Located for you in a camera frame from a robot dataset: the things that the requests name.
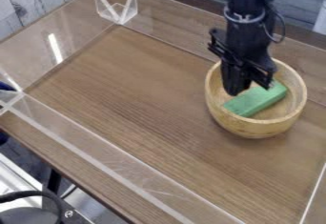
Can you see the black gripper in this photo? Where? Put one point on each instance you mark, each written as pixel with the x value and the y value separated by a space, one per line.
pixel 243 50

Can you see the green rectangular block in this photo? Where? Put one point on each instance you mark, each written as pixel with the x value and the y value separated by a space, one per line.
pixel 255 100

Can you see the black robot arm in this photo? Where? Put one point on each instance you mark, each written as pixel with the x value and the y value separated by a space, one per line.
pixel 251 7

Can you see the brown wooden bowl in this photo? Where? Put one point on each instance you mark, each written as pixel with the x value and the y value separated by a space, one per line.
pixel 270 121

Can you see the black table leg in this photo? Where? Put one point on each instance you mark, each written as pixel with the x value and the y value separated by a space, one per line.
pixel 54 182

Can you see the blue object at left edge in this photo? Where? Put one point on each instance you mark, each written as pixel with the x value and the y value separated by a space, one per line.
pixel 7 93

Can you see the clear acrylic enclosure wall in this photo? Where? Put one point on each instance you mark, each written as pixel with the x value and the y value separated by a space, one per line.
pixel 108 74

